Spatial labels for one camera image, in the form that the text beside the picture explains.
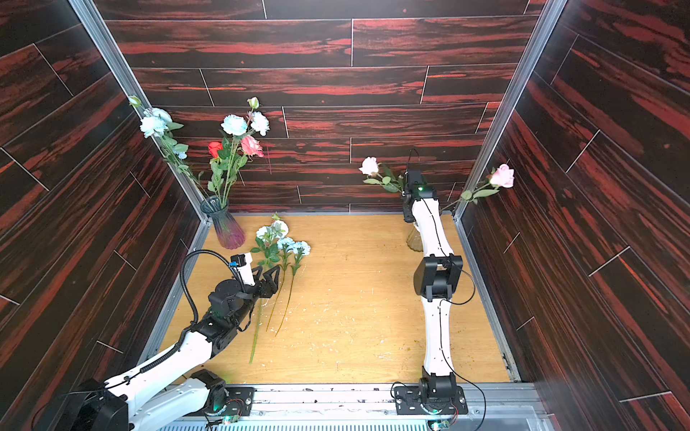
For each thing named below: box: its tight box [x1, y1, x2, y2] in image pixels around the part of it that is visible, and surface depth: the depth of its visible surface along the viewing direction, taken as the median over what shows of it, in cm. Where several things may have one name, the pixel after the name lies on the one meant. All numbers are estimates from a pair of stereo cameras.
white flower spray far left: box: [128, 95, 212, 208], surface depth 85 cm
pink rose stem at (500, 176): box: [440, 163, 515, 213], surface depth 75 cm
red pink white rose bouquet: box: [207, 96, 271, 209], surface depth 86 cm
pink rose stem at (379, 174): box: [358, 156, 406, 196], surface depth 88 cm
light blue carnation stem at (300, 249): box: [274, 240, 311, 337], surface depth 106 cm
